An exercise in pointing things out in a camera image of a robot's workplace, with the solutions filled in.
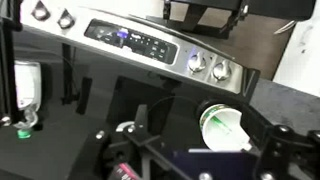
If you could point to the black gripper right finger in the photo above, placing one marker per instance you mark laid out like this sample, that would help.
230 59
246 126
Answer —
286 150

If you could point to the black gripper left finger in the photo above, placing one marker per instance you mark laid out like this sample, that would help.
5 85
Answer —
140 150

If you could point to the white mug with green print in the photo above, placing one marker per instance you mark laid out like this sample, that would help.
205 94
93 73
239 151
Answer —
221 136

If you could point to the silver stove knob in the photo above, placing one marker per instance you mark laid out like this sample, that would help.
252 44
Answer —
221 70
197 61
40 12
65 20

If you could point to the stainless steel glass-top stove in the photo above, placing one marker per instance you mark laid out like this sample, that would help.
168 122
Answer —
181 55

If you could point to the clear bottle with green cap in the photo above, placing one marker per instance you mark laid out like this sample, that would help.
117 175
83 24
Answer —
26 86

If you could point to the black robot mounting cart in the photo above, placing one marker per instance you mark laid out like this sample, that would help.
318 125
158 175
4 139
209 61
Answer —
283 8

